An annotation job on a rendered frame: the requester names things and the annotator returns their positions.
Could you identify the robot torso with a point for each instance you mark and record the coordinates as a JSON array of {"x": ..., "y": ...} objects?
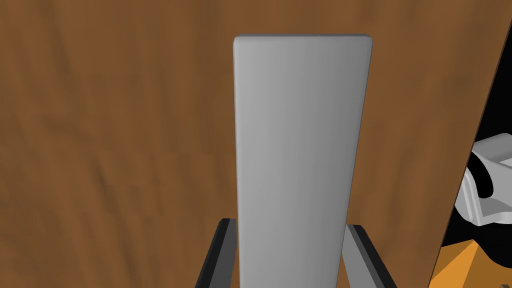
[{"x": 482, "y": 188}]

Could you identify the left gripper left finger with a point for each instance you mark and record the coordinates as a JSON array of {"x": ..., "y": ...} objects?
[{"x": 222, "y": 260}]

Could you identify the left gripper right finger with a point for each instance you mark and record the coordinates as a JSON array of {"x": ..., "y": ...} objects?
[{"x": 360, "y": 262}]

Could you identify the brown wooden door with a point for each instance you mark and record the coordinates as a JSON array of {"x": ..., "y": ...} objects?
[{"x": 116, "y": 144}]

